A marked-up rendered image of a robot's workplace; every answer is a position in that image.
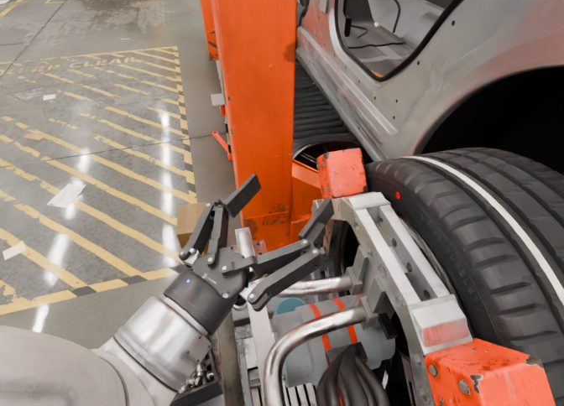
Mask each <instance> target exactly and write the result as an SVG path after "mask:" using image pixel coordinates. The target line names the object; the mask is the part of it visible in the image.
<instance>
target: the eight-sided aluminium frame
mask: <svg viewBox="0 0 564 406"><path fill-rule="evenodd" d="M332 205H333V210H334V214H333V216H332V218H331V219H330V220H329V222H328V223H327V224H326V235H325V236H324V242H323V247H321V241H320V243H319V244H318V246H317V247H316V248H318V249H319V250H320V252H321V257H322V261H323V265H322V266H321V267H320V268H318V269H317V270H316V271H314V272H313V273H311V279H319V278H321V274H320V272H321V271H325V275H326V278H329V277H334V276H336V275H335V269H334V252H335V248H336V244H337V235H338V231H339V226H340V221H347V222H348V223H349V224H350V225H351V227H352V229H353V230H354V232H355V234H356V236H357V238H358V240H359V242H360V244H361V245H362V246H363V248H364V250H365V252H366V253H367V255H368V260H369V262H370V263H371V265H372V266H373V269H374V271H375V273H376V274H377V276H378V277H379V279H380V281H381V282H382V284H383V286H384V288H385V290H386V291H385V292H386V294H387V295H388V297H389V300H390V302H391V304H392V305H393V306H394V309H395V311H396V313H397V315H398V317H399V319H400V322H401V325H402V327H403V330H404V333H405V337H406V340H407V342H408V347H409V353H410V362H411V367H412V372H413V378H414V382H415V391H416V397H417V402H418V406H436V404H435V400H434V397H433V394H432V391H431V385H430V380H429V377H428V374H427V370H426V365H425V361H424V357H423V355H427V354H429V353H430V352H434V351H439V350H442V349H446V348H448V347H452V346H457V345H461V344H464V343H467V342H470V341H473V338H472V336H471V334H470V331H469V329H468V327H467V319H466V316H465V315H464V314H463V312H462V311H461V309H460V308H459V305H458V303H457V300H456V298H455V295H454V294H450V293H449V292H448V290H447V288H446V287H445V285H444V284H443V282H442V281H441V280H440V279H439V277H438V276H437V274H436V272H435V271H434V269H433V268H432V266H431V265H430V264H429V262H428V261H427V259H426V258H425V256H424V255H423V253H422V252H421V250H420V249H419V248H418V246H417V245H416V243H415V241H414V240H413V238H412V237H411V236H410V234H409V233H408V232H407V230H406V229H405V227H404V225H403V224H402V222H401V221H400V219H399V218H398V217H397V216H396V214H395V213H394V211H393V209H392V208H391V203H390V202H389V201H387V200H386V199H385V198H384V196H383V195H382V193H380V192H379V193H376V192H370V193H365V194H360V195H351V196H346V197H341V198H336V199H332ZM375 225H376V226H375ZM378 229H379V230H378ZM380 233H381V234H382V235H381V234H380ZM386 242H387V244H388V245H387V244H386ZM388 246H389V247H391V246H392V247H393V248H394V250H395V251H396V253H397V254H398V256H399V258H400V260H401V262H402V263H403V264H404V266H405V268H406V269H407V271H408V274H407V276H405V274H404V272H403V270H402V269H401V267H400V265H399V264H398V262H397V261H396V259H395V257H394V255H393V253H392V252H391V251H390V249H389V247H388ZM406 277H407V278H406ZM409 281H410V282H409ZM411 285H412V286H413V288H412V286H411ZM417 294H418V296H419V297H418V296H417ZM419 298H420V299H419ZM420 300H421V301H420Z"/></svg>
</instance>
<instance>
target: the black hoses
mask: <svg viewBox="0 0 564 406"><path fill-rule="evenodd" d="M378 316H379V317H378V320H379V324H380V325H381V327H382V329H383V331H384V334H385V336H386V338H387V340H390V339H394V338H396V337H397V335H398V334H397V332H396V330H395V328H394V326H393V324H392V322H391V320H390V318H389V316H388V314H387V312H386V313H383V314H379V315H378ZM326 360H327V363H328V366H329V367H328V368H327V369H326V371H325V372H324V374H323V375H322V377H321V379H320V381H319V383H318V385H317V388H316V404H317V406H341V401H340V398H339V395H338V393H339V394H340V397H341V400H342V406H390V404H389V398H388V396H387V393H386V392H385V390H384V387H383V385H382V383H381V382H380V381H379V379H378V378H377V377H376V375H375V374H374V373H373V371H372V370H371V369H370V368H369V367H368V365H367V364H366V363H367V361H368V357H367V354H366V352H365V350H364V348H363V344H362V342H361V341H359V342H355V343H352V344H348V345H345V346H339V347H336V348H332V349H329V350H326ZM337 390H338V392H337Z"/></svg>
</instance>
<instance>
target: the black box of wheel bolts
mask: <svg viewBox="0 0 564 406"><path fill-rule="evenodd" d="M215 360H216V359H215V357H214V355H213V351H212V348H211V349H210V350H209V352H208V353H207V354H206V355H205V356H204V358H203V359H202V360H201V362H200V363H199V365H198V366H197V367H196V369H195V370H194V372H193V373H192V374H191V375H190V376H189V377H188V379H187V380H186V383H185V385H184V386H183V387H182V388H180V390H179V391H178V393H177V394H176V395H175V397H174V398H173V400H172V401H171V403H170V406H196V405H198V404H201V403H204V402H206V401H208V400H210V399H212V398H215V397H217V396H219V395H221V394H222V387H221V384H220V379H219V374H218V372H217V366H216V363H215Z"/></svg>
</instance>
